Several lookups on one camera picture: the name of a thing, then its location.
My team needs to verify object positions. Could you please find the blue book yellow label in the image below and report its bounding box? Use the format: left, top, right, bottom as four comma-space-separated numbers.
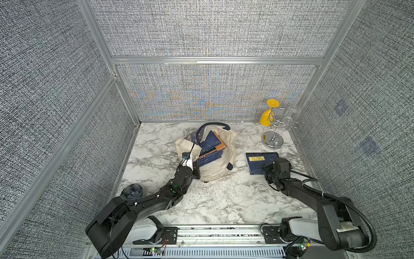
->
246, 152, 279, 175

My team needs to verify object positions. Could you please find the cream canvas tote bag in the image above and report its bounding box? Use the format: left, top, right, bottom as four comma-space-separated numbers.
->
175, 122, 237, 182

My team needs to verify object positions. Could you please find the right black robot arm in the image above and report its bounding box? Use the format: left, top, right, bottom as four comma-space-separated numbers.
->
263, 158, 377, 253

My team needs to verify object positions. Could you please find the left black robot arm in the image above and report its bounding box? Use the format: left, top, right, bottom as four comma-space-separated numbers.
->
85, 163, 201, 259

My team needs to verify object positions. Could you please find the blue book stack in bag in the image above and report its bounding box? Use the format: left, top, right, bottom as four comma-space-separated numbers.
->
197, 131, 226, 167

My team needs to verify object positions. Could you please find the dark round cup cluster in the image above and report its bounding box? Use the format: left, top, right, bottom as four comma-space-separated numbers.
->
120, 183, 143, 201

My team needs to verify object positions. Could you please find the yellow wine glass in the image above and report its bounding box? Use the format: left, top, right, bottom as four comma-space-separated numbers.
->
259, 99, 280, 127

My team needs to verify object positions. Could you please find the clear wine glass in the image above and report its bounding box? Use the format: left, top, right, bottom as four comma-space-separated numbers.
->
281, 104, 300, 130

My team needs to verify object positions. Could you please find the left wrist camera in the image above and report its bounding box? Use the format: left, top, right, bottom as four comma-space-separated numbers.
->
181, 152, 193, 169

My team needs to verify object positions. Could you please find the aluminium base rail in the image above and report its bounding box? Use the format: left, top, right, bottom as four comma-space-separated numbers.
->
83, 223, 360, 259

